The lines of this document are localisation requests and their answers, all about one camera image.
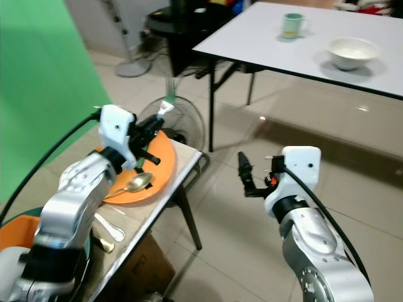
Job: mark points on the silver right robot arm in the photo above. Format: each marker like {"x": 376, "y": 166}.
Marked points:
{"x": 321, "y": 258}

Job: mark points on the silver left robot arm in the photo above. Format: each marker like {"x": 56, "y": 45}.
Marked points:
{"x": 66, "y": 207}

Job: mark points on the orange round plate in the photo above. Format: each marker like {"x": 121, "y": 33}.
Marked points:
{"x": 160, "y": 167}

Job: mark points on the black floor fan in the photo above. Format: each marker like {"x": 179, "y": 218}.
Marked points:
{"x": 189, "y": 123}

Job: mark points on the gold spoon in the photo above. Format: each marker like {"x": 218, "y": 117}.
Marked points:
{"x": 138, "y": 182}

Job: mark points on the grey standing fan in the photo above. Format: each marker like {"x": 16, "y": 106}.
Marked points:
{"x": 133, "y": 67}

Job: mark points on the black cabinet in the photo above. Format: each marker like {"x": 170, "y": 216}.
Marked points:
{"x": 186, "y": 38}

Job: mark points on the silver spoon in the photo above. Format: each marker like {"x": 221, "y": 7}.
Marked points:
{"x": 110, "y": 228}

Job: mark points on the black round cooker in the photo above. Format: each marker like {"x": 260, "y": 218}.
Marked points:
{"x": 158, "y": 22}

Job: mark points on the green screen backdrop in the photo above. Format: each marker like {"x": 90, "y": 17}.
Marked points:
{"x": 44, "y": 94}

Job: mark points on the white folding table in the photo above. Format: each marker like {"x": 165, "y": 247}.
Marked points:
{"x": 264, "y": 50}

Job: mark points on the orange bowl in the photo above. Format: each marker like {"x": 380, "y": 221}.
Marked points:
{"x": 16, "y": 234}

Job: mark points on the brown cardboard box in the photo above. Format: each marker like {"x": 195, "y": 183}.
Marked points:
{"x": 145, "y": 267}

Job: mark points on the white bowl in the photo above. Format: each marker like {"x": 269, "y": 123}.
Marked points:
{"x": 354, "y": 53}

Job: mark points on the green mug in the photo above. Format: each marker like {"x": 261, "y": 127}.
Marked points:
{"x": 292, "y": 26}

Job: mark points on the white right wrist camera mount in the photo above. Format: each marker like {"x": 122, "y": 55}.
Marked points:
{"x": 299, "y": 170}

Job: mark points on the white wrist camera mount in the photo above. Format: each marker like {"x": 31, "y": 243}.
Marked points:
{"x": 114, "y": 129}
{"x": 299, "y": 170}

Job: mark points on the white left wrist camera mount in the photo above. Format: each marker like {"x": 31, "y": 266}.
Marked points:
{"x": 114, "y": 129}

